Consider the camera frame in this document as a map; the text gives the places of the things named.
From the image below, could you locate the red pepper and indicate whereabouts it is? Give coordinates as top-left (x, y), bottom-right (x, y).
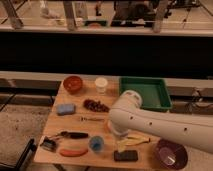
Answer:
top-left (59, 149), bottom-right (88, 157)

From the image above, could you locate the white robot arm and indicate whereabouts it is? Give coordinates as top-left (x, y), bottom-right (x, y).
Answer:
top-left (109, 90), bottom-right (213, 154)

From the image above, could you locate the white cup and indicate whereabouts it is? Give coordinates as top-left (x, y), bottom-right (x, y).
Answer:
top-left (95, 77), bottom-right (108, 94)

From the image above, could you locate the blue cup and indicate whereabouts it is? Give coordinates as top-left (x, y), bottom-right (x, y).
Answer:
top-left (89, 136), bottom-right (104, 152)

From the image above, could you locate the dark grape bunch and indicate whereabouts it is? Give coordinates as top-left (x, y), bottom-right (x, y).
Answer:
top-left (83, 99), bottom-right (109, 112)

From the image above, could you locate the metal fork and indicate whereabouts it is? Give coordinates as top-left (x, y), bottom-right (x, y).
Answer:
top-left (80, 117), bottom-right (104, 122)

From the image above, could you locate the green plastic tray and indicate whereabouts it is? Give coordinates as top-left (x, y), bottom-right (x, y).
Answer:
top-left (119, 76), bottom-right (172, 112)

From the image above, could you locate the blue sponge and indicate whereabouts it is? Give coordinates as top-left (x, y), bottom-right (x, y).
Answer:
top-left (56, 104), bottom-right (76, 116)

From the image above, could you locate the yellow banana peel toy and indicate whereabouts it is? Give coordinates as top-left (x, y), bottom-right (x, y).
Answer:
top-left (117, 135), bottom-right (150, 152)

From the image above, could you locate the black rectangular block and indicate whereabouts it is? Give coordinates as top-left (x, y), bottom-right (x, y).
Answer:
top-left (114, 150), bottom-right (138, 162)

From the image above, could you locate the purple bowl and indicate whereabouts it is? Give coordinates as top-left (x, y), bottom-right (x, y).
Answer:
top-left (155, 139), bottom-right (188, 170)

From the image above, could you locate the black handled brush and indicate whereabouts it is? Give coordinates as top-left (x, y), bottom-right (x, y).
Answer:
top-left (53, 131), bottom-right (89, 139)

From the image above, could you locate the black chair frame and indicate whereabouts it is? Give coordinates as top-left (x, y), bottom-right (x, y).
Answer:
top-left (0, 139), bottom-right (37, 171)

